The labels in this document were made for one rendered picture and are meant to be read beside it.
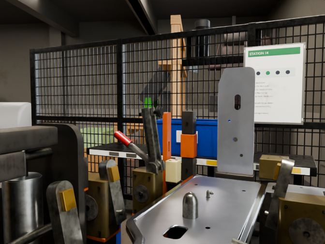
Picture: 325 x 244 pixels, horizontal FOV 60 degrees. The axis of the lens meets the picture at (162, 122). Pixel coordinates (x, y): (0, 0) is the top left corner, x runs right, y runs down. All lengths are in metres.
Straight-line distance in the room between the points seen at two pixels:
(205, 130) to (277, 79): 0.36
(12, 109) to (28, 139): 3.37
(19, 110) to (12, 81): 4.67
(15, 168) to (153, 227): 0.26
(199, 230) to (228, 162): 0.45
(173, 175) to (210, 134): 0.31
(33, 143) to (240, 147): 0.66
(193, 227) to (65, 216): 0.23
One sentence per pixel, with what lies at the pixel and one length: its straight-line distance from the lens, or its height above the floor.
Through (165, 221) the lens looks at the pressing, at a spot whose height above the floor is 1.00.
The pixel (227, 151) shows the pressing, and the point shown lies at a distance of 0.95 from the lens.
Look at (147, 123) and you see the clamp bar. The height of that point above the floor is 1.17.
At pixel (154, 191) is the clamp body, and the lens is 0.74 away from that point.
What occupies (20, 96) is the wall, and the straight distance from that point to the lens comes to 8.27.
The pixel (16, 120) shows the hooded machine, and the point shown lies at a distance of 3.72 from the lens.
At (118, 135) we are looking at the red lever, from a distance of 0.78.
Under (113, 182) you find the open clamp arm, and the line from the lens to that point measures 0.60.
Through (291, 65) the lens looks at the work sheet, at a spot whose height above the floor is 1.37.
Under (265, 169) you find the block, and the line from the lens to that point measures 0.91.
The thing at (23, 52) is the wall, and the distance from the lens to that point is 8.32.
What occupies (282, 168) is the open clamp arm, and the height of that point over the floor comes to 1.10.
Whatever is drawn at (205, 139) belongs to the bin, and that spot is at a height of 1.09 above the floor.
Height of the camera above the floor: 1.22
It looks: 4 degrees down
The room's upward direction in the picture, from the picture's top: straight up
